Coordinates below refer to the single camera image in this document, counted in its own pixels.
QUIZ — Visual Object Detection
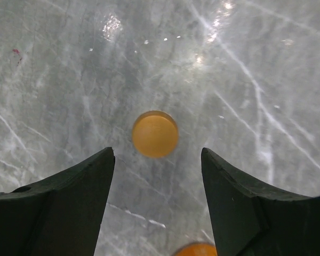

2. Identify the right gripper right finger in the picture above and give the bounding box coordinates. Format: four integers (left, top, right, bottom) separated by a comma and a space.
201, 148, 320, 255

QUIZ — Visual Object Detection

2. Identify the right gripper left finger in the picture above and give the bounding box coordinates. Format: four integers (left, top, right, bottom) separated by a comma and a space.
0, 147, 115, 255

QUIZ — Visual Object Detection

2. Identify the orange bottle cap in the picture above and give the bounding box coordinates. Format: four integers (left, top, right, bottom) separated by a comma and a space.
131, 110, 179, 158

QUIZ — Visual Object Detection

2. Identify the orange juice bottle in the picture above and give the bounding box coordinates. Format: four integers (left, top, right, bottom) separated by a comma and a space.
173, 242, 218, 256

